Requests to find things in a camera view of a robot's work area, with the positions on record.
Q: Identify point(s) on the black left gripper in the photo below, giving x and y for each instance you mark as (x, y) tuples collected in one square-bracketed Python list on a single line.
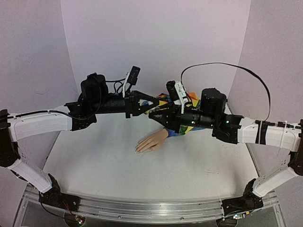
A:
[(133, 107)]

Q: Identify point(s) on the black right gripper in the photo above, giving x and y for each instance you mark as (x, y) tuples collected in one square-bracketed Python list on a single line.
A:
[(179, 118)]

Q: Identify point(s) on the clear nail polish bottle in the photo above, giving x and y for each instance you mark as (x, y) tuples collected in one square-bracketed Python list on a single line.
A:
[(154, 109)]

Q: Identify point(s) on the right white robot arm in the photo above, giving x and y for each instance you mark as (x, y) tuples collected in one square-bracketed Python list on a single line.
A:
[(276, 134)]

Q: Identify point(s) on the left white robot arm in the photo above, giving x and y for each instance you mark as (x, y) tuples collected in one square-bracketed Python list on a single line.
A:
[(14, 127)]

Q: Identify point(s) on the mannequin hand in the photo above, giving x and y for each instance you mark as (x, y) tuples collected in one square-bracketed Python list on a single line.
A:
[(152, 142)]

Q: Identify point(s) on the colourful rainbow jacket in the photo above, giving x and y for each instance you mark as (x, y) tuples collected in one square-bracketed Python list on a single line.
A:
[(191, 100)]

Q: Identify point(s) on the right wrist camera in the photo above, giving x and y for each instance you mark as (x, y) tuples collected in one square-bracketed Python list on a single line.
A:
[(178, 95)]

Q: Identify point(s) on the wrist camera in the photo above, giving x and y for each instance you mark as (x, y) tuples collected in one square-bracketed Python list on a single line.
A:
[(178, 95), (130, 80)]

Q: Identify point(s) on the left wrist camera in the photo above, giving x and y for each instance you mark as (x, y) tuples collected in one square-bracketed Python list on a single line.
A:
[(130, 80)]

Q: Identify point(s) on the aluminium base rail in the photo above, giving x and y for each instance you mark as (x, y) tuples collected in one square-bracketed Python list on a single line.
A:
[(98, 212)]

